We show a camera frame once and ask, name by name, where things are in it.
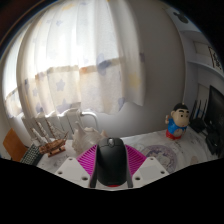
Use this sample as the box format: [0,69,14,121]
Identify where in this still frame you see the white radiator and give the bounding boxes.
[21,107,100,142]

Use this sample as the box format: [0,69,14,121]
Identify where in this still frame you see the black monitor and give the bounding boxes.
[205,84,224,158]

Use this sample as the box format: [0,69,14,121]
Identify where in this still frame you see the white star-print curtain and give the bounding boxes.
[1,0,147,118]

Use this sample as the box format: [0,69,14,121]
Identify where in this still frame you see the white printed tablecloth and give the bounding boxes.
[35,126,222,175]

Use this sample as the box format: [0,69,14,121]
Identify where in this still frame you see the black router with antennas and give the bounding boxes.
[189,98,208,134]

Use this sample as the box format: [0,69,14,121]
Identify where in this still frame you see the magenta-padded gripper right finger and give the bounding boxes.
[124,145,170,189]

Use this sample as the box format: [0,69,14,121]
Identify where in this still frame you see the cartoon boy figurine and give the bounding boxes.
[164,102,191,141]

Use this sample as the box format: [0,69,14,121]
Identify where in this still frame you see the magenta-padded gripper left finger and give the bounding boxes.
[53,147,100,190]

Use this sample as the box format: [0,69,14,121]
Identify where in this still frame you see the black computer mouse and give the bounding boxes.
[88,136,134,188]

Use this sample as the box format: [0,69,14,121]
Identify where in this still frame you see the round purple mouse pad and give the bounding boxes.
[139,143,179,175]

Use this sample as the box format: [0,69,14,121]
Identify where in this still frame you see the large white conch shell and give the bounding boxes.
[71,120,110,156]

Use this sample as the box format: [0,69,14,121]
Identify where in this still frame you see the wooden model sailing ship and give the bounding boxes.
[29,119,70,159]

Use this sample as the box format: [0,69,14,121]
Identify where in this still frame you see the brown wooden chair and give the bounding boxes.
[2,127,30,163]

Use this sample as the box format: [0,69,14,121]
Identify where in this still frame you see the black keyboard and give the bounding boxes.
[20,143,46,167]

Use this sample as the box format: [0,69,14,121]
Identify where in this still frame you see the white shelf unit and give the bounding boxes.
[162,2,224,112]

